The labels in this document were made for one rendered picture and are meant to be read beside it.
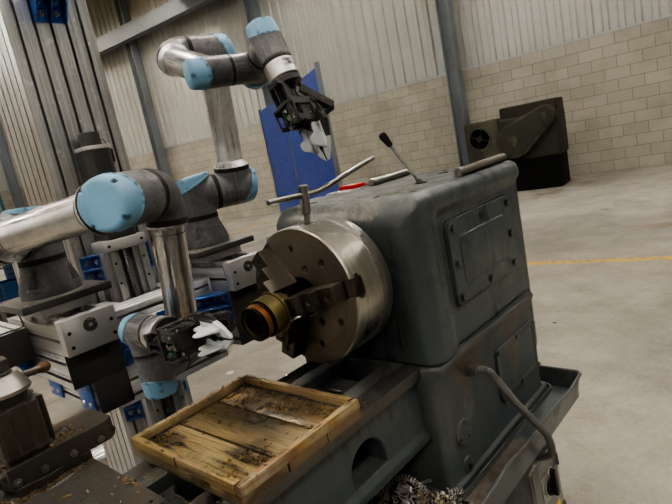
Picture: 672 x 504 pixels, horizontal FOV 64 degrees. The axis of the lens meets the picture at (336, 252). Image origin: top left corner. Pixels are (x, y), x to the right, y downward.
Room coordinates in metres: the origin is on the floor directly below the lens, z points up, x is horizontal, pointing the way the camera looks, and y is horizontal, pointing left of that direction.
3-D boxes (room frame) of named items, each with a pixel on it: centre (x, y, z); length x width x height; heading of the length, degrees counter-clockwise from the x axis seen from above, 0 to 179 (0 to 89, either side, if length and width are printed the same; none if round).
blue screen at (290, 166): (8.16, 0.33, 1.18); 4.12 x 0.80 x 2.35; 15
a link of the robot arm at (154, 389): (1.17, 0.45, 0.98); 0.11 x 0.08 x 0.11; 160
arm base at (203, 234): (1.76, 0.41, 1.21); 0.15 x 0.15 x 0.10
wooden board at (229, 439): (0.99, 0.25, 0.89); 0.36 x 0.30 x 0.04; 46
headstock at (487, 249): (1.49, -0.21, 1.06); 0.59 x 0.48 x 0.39; 136
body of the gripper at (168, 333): (1.04, 0.35, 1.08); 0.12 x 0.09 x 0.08; 46
